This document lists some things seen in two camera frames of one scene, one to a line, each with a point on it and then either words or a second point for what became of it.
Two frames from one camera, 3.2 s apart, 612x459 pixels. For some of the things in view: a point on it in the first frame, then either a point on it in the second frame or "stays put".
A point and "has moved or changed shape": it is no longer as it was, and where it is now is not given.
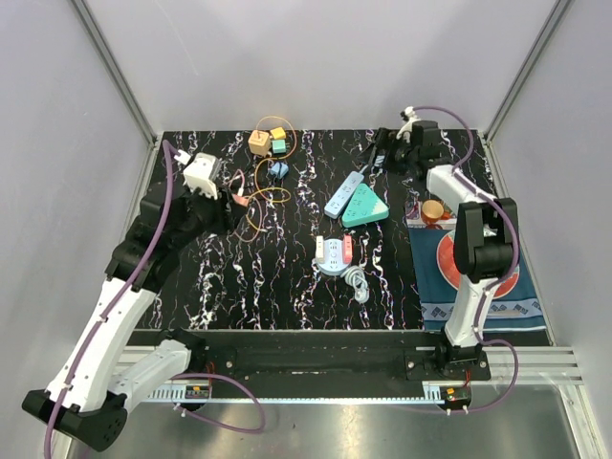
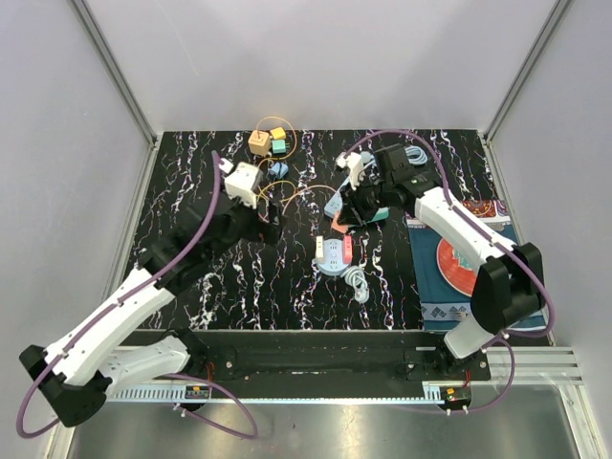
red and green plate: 450,273 stays put
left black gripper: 229,212 -> 269,231
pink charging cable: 240,190 has moved or changed shape
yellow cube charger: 278,133 stays put
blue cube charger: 279,168 stays put
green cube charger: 278,146 stays put
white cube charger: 319,247 stays put
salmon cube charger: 240,199 has moved or changed shape
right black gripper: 386,140 -> 353,212
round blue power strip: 333,258 stays put
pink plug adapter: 347,249 stays put
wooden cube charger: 259,142 stays put
